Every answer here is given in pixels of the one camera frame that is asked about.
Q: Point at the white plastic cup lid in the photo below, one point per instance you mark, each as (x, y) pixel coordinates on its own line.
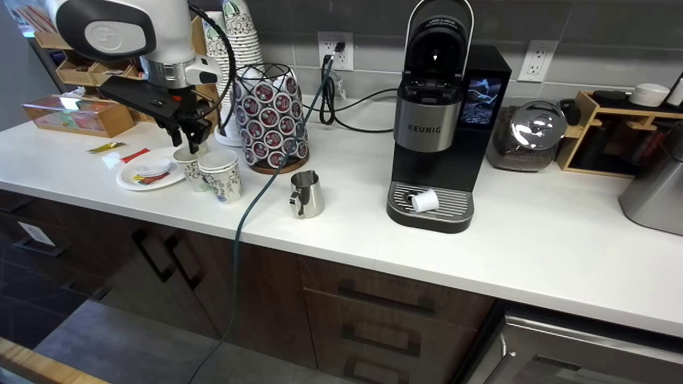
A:
(153, 169)

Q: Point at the patterned paper cup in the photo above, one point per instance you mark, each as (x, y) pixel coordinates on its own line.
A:
(187, 171)

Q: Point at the red sauce packet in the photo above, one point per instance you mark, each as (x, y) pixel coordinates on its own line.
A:
(136, 155)

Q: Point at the wooden condiment bin organizer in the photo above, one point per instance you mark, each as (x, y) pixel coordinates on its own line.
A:
(78, 72)

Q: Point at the coffee pod carousel rack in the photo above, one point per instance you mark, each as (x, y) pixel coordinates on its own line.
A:
(274, 120)

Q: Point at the white cabinet label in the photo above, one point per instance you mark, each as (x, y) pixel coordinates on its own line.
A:
(37, 233)

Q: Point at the dark wooden base cabinet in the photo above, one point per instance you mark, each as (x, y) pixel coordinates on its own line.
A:
(285, 307)

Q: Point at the black silver Keurig machine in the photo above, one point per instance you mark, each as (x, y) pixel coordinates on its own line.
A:
(441, 136)

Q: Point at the clear glass cup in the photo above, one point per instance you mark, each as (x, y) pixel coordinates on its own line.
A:
(224, 178)

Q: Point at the light wooden board edge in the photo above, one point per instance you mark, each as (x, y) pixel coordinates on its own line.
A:
(36, 363)

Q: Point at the wooden countertop rack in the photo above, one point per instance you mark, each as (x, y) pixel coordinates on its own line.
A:
(590, 140)

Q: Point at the silver metal cup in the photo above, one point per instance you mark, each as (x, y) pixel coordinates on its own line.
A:
(308, 196)

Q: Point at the white paper plate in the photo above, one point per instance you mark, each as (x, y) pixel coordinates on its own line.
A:
(132, 183)

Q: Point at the yellow sweetener packet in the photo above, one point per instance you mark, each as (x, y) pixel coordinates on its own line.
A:
(107, 149)

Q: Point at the silver metal appliance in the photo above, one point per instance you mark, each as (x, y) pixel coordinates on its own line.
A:
(654, 196)

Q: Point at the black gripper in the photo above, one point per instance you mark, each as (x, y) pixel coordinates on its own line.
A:
(187, 108)

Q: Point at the white wall outlet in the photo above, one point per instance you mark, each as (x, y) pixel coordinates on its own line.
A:
(539, 61)
(337, 50)

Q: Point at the round silver lidded container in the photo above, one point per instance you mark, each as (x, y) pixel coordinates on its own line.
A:
(528, 138)

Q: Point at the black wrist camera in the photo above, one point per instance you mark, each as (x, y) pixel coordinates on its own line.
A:
(132, 95)

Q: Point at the yellow packet on plate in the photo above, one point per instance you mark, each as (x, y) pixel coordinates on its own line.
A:
(147, 180)

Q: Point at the stainless steel dishwasher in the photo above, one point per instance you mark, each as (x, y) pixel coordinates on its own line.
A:
(590, 356)

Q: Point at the wooden tea bag box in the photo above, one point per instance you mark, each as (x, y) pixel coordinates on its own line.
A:
(78, 118)

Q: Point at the white coffee pod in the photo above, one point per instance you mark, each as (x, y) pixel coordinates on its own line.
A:
(426, 201)

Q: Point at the white round bowl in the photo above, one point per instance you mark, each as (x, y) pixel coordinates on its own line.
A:
(649, 95)

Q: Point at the tall paper cup stack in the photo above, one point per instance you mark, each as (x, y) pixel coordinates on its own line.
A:
(245, 34)

